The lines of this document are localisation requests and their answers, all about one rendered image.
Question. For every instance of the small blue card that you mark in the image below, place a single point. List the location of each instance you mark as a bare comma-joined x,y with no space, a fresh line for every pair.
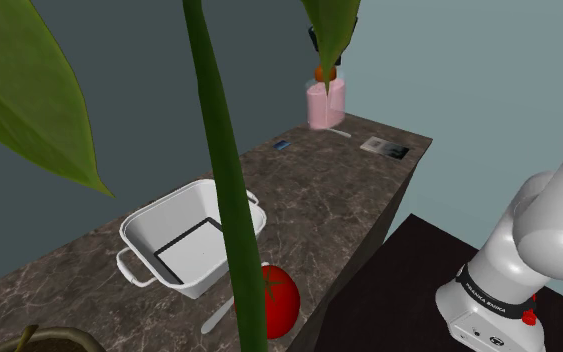
282,144

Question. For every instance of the grey flat tablet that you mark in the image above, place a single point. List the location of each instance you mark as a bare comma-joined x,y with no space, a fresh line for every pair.
383,147

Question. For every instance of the orange fruit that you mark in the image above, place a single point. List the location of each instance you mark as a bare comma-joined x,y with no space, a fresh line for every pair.
319,74

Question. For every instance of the white utensil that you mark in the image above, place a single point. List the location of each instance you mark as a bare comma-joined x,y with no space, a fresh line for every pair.
215,319

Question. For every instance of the white stick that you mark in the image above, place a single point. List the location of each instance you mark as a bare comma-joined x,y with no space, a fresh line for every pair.
342,132

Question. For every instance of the red tomato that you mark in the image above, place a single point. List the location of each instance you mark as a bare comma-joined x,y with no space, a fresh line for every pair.
283,300

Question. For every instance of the green potted plant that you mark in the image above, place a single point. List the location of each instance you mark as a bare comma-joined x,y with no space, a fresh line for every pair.
232,195

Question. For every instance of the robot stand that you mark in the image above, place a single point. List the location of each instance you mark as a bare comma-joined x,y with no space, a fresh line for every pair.
398,292

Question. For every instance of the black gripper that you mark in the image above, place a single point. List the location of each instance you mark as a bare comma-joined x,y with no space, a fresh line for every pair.
313,38

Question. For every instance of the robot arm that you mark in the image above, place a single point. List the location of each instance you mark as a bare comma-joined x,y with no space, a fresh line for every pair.
520,253

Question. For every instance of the pink translucent glass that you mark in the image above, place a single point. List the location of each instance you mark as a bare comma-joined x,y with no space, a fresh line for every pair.
316,109

